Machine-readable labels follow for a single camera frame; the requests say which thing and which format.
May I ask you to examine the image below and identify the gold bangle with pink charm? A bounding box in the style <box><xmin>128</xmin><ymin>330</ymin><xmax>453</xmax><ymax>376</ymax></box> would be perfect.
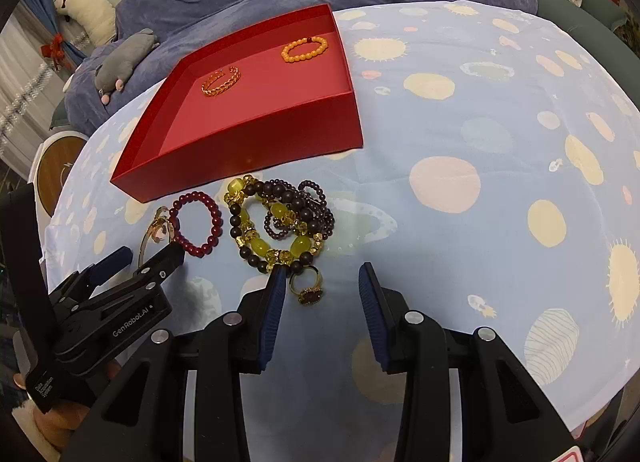
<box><xmin>138</xmin><ymin>206</ymin><xmax>178</xmax><ymax>273</ymax></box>

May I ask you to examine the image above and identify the yellow-green bead bracelet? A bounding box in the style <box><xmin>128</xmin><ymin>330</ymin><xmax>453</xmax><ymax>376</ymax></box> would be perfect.
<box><xmin>223</xmin><ymin>176</ymin><xmax>326</xmax><ymax>273</ymax></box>

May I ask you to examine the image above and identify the person's left forearm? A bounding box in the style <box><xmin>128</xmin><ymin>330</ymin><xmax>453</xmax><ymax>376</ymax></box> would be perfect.
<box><xmin>9</xmin><ymin>402</ymin><xmax>62</xmax><ymax>462</ymax></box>

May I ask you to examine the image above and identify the white plush toy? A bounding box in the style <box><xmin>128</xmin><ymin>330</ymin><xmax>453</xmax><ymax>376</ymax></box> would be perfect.
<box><xmin>52</xmin><ymin>0</ymin><xmax>117</xmax><ymax>45</ymax></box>

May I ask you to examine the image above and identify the grey plush toy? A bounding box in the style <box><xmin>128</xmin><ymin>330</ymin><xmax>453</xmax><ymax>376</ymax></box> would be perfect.
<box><xmin>94</xmin><ymin>28</ymin><xmax>161</xmax><ymax>105</ymax></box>

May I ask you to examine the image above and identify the dark red bead bracelet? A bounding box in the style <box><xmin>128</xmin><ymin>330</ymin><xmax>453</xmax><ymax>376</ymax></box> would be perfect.
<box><xmin>168</xmin><ymin>192</ymin><xmax>223</xmax><ymax>259</ymax></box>

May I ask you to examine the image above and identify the gold ring with red stone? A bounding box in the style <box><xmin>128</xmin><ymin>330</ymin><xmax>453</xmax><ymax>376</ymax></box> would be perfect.
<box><xmin>289</xmin><ymin>264</ymin><xmax>325</xmax><ymax>306</ymax></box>

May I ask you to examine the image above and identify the light blue planet print blanket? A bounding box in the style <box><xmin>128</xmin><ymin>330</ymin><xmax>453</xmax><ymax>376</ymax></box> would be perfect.
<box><xmin>45</xmin><ymin>2</ymin><xmax>640</xmax><ymax>462</ymax></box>

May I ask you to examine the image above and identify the round wooden side table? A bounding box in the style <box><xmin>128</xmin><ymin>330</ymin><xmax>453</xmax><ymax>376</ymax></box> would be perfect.
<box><xmin>32</xmin><ymin>131</ymin><xmax>90</xmax><ymax>218</ymax></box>

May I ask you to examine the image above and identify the gold braided bangle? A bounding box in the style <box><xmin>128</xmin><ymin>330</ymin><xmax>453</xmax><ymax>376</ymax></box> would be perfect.
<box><xmin>201</xmin><ymin>66</ymin><xmax>242</xmax><ymax>98</ymax></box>

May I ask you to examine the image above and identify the purple small bead bracelet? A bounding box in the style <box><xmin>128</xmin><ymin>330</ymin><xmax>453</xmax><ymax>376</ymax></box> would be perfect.
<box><xmin>263</xmin><ymin>181</ymin><xmax>337</xmax><ymax>243</ymax></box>

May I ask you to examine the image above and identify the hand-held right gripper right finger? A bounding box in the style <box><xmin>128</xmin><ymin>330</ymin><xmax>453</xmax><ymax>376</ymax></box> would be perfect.
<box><xmin>358</xmin><ymin>262</ymin><xmax>587</xmax><ymax>462</ymax></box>

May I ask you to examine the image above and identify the orange bead bracelet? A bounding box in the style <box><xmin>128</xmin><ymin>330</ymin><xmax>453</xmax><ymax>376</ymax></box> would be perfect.
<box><xmin>280</xmin><ymin>35</ymin><xmax>330</xmax><ymax>63</ymax></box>

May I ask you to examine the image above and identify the blue curtain with red tie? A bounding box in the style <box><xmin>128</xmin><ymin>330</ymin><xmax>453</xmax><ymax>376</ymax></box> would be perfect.
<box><xmin>30</xmin><ymin>0</ymin><xmax>101</xmax><ymax>70</ymax></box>

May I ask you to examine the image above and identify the white curtain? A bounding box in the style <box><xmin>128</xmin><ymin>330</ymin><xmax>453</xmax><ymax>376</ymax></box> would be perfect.
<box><xmin>0</xmin><ymin>0</ymin><xmax>66</xmax><ymax>178</ymax></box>

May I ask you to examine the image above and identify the red cardboard box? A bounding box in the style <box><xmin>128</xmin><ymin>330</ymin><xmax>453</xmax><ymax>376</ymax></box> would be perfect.
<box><xmin>109</xmin><ymin>3</ymin><xmax>364</xmax><ymax>204</ymax></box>

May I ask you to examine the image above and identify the teal sofa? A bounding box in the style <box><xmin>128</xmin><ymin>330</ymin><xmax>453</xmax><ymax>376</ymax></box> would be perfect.
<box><xmin>535</xmin><ymin>0</ymin><xmax>640</xmax><ymax>58</ymax></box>

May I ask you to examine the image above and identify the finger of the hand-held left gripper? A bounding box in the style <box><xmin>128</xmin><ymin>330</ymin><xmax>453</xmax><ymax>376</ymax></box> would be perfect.
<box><xmin>90</xmin><ymin>242</ymin><xmax>187</xmax><ymax>301</ymax></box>
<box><xmin>47</xmin><ymin>246</ymin><xmax>127</xmax><ymax>311</ymax></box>

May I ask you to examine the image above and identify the dark brown bead bracelet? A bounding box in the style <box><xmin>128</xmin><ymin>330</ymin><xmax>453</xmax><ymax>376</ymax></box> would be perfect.
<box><xmin>229</xmin><ymin>179</ymin><xmax>331</xmax><ymax>277</ymax></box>

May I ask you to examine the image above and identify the person's left hand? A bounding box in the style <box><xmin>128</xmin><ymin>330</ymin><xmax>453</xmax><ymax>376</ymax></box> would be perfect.
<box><xmin>12</xmin><ymin>359</ymin><xmax>122</xmax><ymax>448</ymax></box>

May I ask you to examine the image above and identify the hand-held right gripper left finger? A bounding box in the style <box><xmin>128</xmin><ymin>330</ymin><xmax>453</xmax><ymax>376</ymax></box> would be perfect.
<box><xmin>60</xmin><ymin>268</ymin><xmax>288</xmax><ymax>462</ymax></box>

